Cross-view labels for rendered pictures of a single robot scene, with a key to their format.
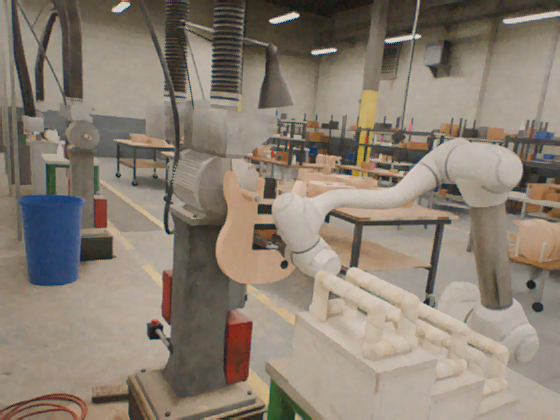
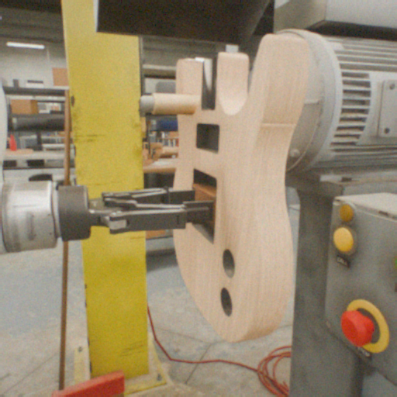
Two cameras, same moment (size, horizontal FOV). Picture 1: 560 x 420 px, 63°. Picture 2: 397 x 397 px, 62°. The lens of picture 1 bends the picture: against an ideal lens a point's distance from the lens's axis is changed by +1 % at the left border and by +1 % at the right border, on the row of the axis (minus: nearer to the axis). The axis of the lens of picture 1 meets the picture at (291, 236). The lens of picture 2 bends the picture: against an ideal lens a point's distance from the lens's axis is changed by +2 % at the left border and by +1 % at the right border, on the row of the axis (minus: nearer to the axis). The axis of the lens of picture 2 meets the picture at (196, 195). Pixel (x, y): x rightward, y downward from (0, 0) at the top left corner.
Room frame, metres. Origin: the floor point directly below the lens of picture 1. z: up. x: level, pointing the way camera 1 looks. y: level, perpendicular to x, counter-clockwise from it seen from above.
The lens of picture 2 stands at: (1.75, -0.39, 1.21)
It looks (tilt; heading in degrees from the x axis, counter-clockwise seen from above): 12 degrees down; 103
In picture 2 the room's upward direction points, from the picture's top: straight up
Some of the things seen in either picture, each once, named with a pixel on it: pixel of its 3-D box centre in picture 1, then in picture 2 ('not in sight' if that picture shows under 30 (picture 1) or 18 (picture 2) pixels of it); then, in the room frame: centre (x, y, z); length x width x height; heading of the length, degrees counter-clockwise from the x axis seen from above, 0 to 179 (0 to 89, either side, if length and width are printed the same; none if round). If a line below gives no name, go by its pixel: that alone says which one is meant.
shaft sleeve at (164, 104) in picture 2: (245, 194); (204, 105); (1.63, 0.18, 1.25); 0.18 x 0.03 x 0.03; 33
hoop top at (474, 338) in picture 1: (470, 336); not in sight; (1.05, -0.46, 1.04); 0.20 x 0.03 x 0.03; 32
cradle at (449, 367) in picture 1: (445, 368); not in sight; (0.86, -0.34, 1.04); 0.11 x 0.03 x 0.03; 123
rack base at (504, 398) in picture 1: (450, 377); not in sight; (1.02, -0.42, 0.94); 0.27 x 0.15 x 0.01; 33
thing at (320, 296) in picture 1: (320, 299); not in sight; (0.90, -0.07, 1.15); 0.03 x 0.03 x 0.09
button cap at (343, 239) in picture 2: not in sight; (346, 239); (1.84, 0.06, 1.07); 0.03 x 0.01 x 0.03; 123
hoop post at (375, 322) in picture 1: (373, 332); not in sight; (0.76, -0.16, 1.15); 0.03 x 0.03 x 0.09
